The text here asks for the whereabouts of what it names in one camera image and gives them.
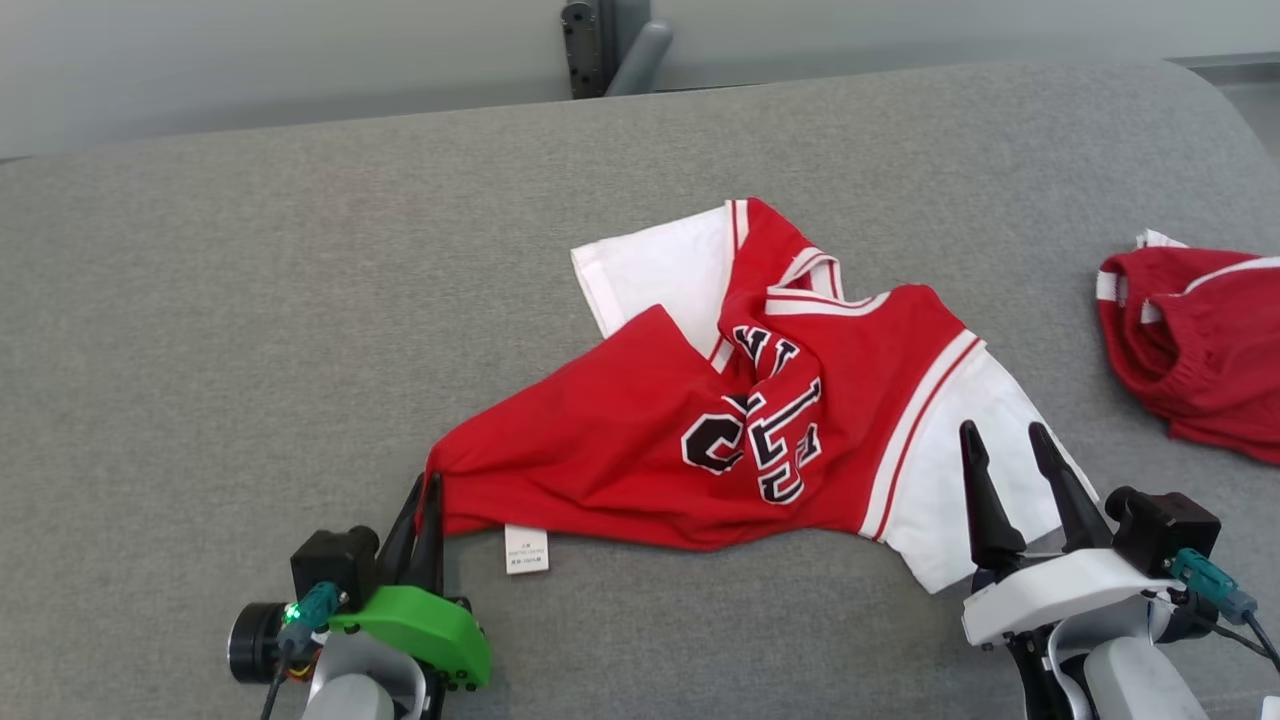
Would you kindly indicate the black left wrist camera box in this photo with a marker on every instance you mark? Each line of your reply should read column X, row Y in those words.
column 335, row 560

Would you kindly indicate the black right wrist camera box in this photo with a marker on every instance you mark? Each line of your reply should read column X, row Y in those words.
column 1165, row 525

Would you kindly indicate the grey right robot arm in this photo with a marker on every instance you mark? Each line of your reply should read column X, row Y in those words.
column 1130, row 680

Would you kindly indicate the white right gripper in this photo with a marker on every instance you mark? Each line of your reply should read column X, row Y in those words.
column 1060, row 590

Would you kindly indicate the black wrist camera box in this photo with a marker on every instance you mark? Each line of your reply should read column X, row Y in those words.
column 335, row 560
column 1165, row 525

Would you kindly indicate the red and white jersey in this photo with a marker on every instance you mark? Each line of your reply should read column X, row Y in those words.
column 620, row 450

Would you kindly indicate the grey fabric sofa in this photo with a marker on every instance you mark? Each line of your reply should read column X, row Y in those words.
column 300, row 300

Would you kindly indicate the red shorts with white stripe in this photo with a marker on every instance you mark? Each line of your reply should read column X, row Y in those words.
column 1210, row 350

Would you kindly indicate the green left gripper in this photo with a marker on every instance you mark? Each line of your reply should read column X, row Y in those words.
column 420, row 620

